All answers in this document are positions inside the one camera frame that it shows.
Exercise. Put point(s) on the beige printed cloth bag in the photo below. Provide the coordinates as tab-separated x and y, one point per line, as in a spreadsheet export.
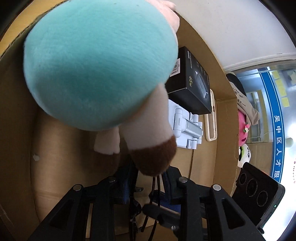
244	105

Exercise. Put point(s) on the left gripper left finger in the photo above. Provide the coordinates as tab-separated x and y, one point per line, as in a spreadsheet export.
84	213

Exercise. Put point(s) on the teal pink plush pig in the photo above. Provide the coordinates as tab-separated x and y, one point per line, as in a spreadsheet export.
102	66

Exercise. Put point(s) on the white panda plush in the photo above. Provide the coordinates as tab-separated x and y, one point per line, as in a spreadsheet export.
244	155

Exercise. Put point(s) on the small black product box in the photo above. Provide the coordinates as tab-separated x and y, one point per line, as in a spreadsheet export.
188	85

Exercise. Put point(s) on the brown cardboard tray box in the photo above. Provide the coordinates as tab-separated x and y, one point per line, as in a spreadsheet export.
41	158

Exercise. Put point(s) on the pink strawberry bear plush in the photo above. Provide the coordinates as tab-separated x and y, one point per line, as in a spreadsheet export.
243	128

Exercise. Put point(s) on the black sunglasses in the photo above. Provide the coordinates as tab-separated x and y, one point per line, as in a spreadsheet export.
161	210

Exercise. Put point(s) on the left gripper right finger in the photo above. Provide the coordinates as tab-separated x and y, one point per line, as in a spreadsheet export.
206	213

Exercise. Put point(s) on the beige clear phone case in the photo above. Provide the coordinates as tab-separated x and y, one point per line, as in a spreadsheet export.
210	119

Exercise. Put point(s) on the white folding phone stand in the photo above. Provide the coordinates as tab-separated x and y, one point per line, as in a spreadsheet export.
186	126

